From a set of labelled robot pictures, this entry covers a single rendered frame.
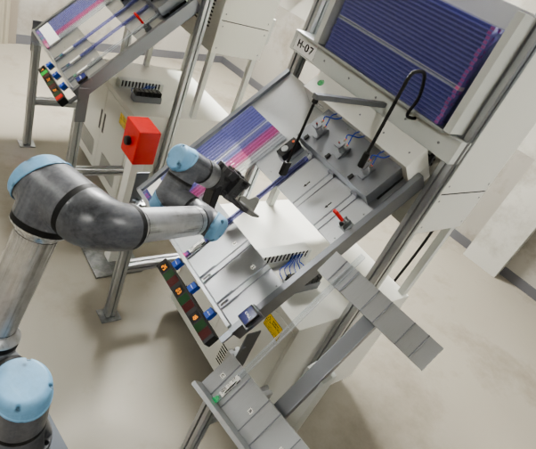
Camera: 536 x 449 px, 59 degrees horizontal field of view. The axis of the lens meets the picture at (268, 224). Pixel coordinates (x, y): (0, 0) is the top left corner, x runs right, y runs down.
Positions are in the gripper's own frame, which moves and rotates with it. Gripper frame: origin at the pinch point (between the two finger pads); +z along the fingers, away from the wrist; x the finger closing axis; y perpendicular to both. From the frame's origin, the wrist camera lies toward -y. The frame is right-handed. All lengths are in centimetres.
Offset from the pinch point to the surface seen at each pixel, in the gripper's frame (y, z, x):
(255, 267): -10.1, -0.5, -19.6
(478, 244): 64, 289, 21
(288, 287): -6.1, -0.5, -32.0
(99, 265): -84, 36, 71
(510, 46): 77, -7, -33
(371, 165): 35.1, 3.4, -22.1
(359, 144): 37.5, 5.8, -12.6
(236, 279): -16.6, -2.2, -18.4
